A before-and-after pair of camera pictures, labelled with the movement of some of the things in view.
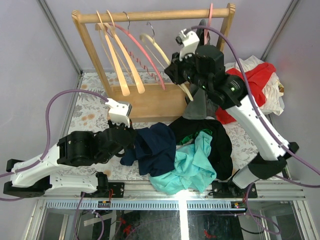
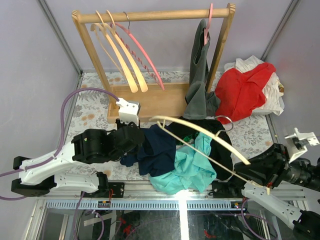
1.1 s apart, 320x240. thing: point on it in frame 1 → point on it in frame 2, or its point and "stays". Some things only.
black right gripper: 173,70 → 265,167
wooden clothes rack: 148,102 stays
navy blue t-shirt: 154,150 stays
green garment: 193,136 stays
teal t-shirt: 194,168 stays
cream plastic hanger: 153,38 → 204,155
